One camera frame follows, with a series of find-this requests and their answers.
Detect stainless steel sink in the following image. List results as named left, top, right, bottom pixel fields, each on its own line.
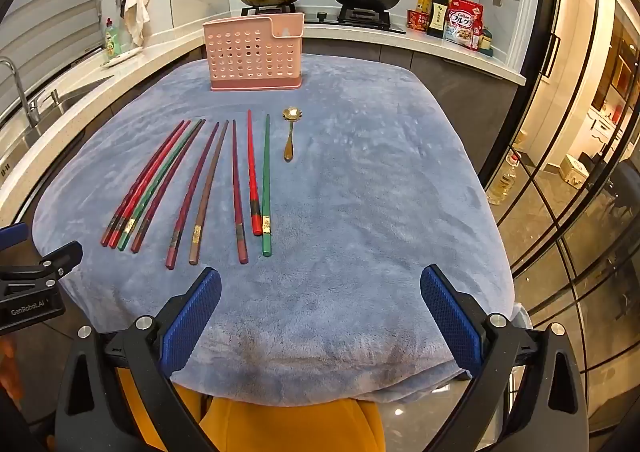
left=30, top=75, right=116, bottom=128

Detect gold spoon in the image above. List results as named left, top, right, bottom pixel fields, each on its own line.
left=282, top=106, right=298, bottom=162

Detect brown chopstick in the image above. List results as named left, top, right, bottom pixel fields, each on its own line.
left=188, top=119, right=230, bottom=266

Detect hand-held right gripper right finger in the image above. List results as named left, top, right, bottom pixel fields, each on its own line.
left=420, top=265, right=590, bottom=452

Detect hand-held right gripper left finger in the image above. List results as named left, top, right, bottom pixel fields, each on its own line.
left=54, top=267, right=223, bottom=452

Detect dark red chopstick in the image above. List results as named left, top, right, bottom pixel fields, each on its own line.
left=130, top=119, right=208, bottom=253
left=100, top=119, right=187, bottom=248
left=231, top=119, right=249, bottom=265

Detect blue-grey fleece blanket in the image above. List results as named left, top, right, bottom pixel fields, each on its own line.
left=31, top=52, right=517, bottom=405

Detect cooking oil bottle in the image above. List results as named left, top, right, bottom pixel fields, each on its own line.
left=487, top=147, right=523, bottom=205

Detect cream towel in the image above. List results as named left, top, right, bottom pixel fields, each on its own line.
left=123, top=0, right=152, bottom=47

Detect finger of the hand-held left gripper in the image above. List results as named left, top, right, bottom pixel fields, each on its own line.
left=0, top=223, right=29, bottom=251
left=0, top=241, right=83, bottom=287

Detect black-framed glass sliding door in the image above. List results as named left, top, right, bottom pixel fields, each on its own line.
left=480, top=0, right=640, bottom=452

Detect maroon chopstick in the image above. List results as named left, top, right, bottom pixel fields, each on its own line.
left=165, top=121, right=221, bottom=269

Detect person's yellow clothing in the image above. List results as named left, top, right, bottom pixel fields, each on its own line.
left=117, top=367, right=386, bottom=452

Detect red and white cereal bag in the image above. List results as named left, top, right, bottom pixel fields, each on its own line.
left=444, top=0, right=485, bottom=50

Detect red chopstick gold label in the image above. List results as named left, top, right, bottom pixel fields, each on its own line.
left=109, top=119, right=193, bottom=250

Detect white window blinds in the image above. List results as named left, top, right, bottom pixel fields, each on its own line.
left=0, top=0, right=103, bottom=83

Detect green dish soap bottle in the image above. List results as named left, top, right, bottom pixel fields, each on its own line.
left=104, top=18, right=122, bottom=59

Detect chrome faucet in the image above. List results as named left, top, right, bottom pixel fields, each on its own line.
left=0, top=57, right=41, bottom=128

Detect white storage box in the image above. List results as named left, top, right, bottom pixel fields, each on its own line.
left=559, top=155, right=591, bottom=190

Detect pink perforated utensil holder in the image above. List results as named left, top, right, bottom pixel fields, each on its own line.
left=202, top=14, right=307, bottom=92

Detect black gas hob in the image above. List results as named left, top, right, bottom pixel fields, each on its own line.
left=240, top=4, right=407, bottom=36

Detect patterned plate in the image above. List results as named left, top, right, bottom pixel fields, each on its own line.
left=101, top=50, right=143, bottom=68

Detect green chopstick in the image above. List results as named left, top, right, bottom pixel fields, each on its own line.
left=262, top=113, right=274, bottom=257
left=117, top=118, right=205, bottom=252

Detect dark soy sauce bottle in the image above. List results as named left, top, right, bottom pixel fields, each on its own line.
left=427, top=0, right=449, bottom=39

